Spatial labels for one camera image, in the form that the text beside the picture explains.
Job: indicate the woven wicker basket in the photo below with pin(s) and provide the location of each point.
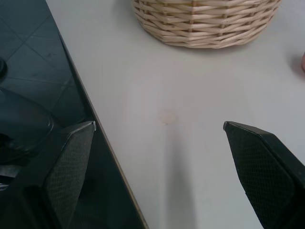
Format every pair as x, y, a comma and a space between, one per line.
205, 22

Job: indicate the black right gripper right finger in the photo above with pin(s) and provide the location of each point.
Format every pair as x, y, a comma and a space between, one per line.
264, 171

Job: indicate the dark rounded robot body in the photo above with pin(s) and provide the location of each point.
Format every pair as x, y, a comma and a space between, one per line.
21, 124

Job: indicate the pink peach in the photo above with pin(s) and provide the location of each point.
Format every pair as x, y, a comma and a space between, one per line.
303, 62

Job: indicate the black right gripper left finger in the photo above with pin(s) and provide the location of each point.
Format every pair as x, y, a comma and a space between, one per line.
66, 171

